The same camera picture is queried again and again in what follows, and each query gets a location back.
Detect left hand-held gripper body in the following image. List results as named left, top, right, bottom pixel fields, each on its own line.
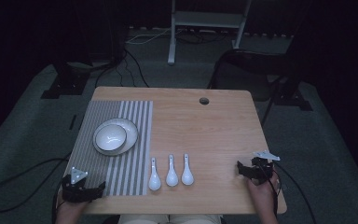
left=61, top=166, right=98, bottom=204

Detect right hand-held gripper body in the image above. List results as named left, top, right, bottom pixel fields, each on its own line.
left=250, top=150, right=282, bottom=182

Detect person's left hand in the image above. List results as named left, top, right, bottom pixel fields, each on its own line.
left=55, top=191, right=91, bottom=218

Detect person's right hand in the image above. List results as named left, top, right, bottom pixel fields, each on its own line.
left=246, top=170, right=282, bottom=203

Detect grey striped placemat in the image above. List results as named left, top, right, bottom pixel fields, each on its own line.
left=63, top=100, right=154, bottom=197

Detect white bowl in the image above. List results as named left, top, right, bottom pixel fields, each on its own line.
left=94, top=123, right=128, bottom=152
left=92, top=118, right=140, bottom=157

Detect white ceramic spoon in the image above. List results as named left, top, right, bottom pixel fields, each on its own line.
left=147, top=157, right=162, bottom=191
left=165, top=154, right=180, bottom=188
left=181, top=153, right=195, bottom=187

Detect black chair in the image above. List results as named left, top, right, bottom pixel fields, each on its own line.
left=207, top=47, right=313, bottom=126

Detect black stand base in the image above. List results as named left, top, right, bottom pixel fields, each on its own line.
left=40, top=60, right=91, bottom=100

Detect white metal stand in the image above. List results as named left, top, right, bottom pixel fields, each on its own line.
left=167, top=0, right=253, bottom=66

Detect right hand-held gripper black cable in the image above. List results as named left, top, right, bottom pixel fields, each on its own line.
left=259, top=161, right=317, bottom=224

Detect hand-held gripper black cable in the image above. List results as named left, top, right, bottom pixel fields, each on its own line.
left=259, top=161, right=317, bottom=224
left=0, top=151, right=73, bottom=224

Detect left hand-held gripper black cable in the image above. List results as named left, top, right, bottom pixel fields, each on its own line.
left=0, top=151, right=73, bottom=224

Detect black floor cables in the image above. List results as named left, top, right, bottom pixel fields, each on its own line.
left=94, top=48, right=151, bottom=89

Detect white floor cable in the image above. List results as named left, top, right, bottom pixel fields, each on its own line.
left=125, top=27, right=172, bottom=45

